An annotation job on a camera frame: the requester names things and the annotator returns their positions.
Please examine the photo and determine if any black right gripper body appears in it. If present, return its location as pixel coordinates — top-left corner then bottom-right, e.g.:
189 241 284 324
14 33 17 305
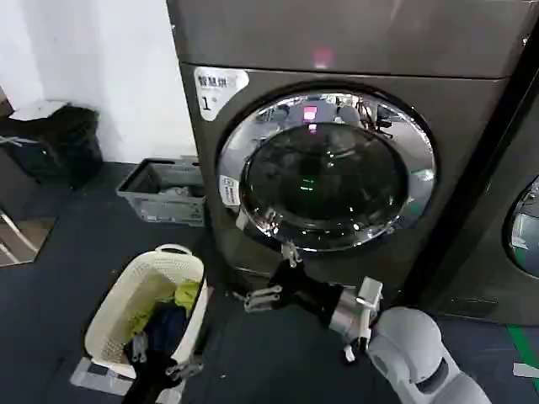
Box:
269 263 345 328

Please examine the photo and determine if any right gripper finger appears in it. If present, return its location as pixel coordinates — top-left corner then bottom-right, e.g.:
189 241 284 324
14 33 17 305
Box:
242 284 284 313
280 242 302 270

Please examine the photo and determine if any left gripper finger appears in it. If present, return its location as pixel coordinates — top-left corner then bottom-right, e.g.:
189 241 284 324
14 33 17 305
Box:
165 360 204 382
125 330 149 365

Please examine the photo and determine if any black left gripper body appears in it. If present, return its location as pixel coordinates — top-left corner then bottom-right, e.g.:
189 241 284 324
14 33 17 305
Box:
124 354 181 404

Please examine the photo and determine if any dark blue garment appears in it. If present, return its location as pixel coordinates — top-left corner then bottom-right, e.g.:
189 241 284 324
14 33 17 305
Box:
145 305 189 359

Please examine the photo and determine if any cream plastic laundry basket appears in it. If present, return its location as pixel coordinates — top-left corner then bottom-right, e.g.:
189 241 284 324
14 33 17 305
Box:
83 243 210 375

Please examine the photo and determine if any yellow-green garment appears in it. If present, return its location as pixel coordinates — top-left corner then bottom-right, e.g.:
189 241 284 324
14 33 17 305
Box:
130 279 201 338

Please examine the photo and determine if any round glass dryer door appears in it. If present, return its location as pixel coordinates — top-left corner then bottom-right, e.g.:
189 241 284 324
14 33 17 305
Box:
503 174 539 281
216 86 437 253

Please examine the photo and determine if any pale cloth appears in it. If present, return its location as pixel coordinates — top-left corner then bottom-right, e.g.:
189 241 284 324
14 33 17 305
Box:
157 184 205 199

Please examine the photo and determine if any grey plastic crate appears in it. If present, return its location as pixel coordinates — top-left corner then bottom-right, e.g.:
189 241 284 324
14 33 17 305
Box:
116 155 207 228

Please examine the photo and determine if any wooden board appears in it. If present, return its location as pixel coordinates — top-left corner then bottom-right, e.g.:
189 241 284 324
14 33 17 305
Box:
0 205 58 267

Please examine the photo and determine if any black trash bin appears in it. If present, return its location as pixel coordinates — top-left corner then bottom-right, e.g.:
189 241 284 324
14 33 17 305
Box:
8 103 104 190

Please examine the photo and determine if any grey dryer with sticker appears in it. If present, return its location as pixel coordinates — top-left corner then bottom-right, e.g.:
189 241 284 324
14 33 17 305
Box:
166 0 527 325

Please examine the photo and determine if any green floor tape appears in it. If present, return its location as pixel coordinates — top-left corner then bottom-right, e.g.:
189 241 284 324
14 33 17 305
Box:
507 322 539 372

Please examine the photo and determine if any white floor tape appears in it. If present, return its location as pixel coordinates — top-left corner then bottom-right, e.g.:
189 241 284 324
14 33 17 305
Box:
512 360 539 379

